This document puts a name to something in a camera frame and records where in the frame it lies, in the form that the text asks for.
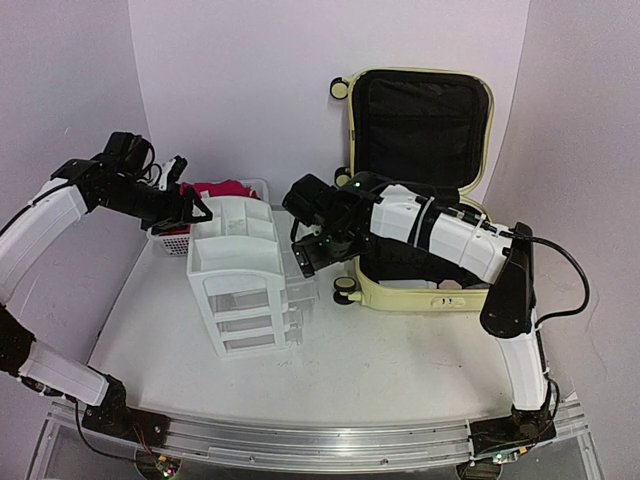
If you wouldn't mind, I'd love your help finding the translucent white bottle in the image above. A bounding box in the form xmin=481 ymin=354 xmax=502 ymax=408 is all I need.
xmin=379 ymin=279 xmax=434 ymax=289

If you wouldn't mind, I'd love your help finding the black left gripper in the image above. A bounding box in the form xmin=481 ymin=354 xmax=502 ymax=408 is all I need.
xmin=99 ymin=176 xmax=212 ymax=235

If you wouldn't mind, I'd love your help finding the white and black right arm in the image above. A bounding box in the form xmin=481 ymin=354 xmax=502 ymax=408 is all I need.
xmin=282 ymin=172 xmax=559 ymax=447

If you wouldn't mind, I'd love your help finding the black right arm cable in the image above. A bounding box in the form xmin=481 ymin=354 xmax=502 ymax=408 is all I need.
xmin=504 ymin=234 xmax=591 ymax=331

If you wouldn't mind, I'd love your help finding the magenta pink garment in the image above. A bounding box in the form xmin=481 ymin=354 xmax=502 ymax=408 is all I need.
xmin=151 ymin=180 xmax=262 ymax=236

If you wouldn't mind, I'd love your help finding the white perforated plastic basket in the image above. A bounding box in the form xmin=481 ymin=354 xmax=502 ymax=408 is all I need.
xmin=146 ymin=179 xmax=270 ymax=257

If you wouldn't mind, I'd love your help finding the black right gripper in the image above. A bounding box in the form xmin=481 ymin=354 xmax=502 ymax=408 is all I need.
xmin=291 ymin=222 xmax=372 ymax=278

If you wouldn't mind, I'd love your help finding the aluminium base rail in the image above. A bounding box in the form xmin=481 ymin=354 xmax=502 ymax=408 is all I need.
xmin=47 ymin=379 xmax=591 ymax=469

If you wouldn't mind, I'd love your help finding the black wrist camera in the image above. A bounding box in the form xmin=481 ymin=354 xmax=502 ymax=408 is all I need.
xmin=103 ymin=131 xmax=155 ymax=177
xmin=282 ymin=174 xmax=339 ymax=227

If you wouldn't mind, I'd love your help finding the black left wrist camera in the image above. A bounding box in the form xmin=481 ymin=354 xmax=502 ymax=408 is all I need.
xmin=103 ymin=131 xmax=155 ymax=177

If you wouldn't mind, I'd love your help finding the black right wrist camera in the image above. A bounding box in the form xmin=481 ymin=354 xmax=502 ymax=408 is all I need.
xmin=282 ymin=174 xmax=339 ymax=227

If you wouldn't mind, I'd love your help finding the beige hexagonal compact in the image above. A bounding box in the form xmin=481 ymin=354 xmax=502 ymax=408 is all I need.
xmin=438 ymin=279 xmax=463 ymax=290

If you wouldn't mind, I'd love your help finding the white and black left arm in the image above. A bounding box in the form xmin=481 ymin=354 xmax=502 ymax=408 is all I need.
xmin=1 ymin=151 xmax=203 ymax=439

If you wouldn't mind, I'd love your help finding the white plastic drawer organizer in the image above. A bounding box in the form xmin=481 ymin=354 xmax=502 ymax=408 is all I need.
xmin=186 ymin=196 xmax=317 ymax=358

